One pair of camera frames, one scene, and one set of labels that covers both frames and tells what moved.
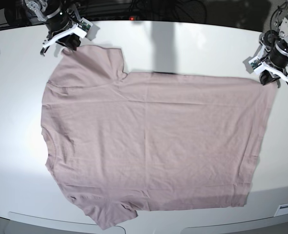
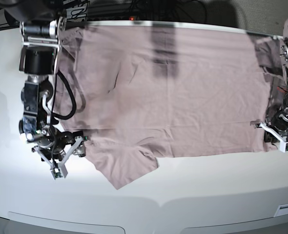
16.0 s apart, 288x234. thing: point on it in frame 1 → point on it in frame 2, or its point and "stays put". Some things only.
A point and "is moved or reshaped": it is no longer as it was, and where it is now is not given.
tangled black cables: [104, 10] stays put
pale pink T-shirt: [120, 143] is moved or reshaped
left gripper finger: [72, 41] → [81, 149]
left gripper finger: [44, 49] → [36, 148]
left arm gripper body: [61, 20] → [54, 146]
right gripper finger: [267, 76] → [269, 137]
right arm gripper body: [278, 61] → [281, 125]
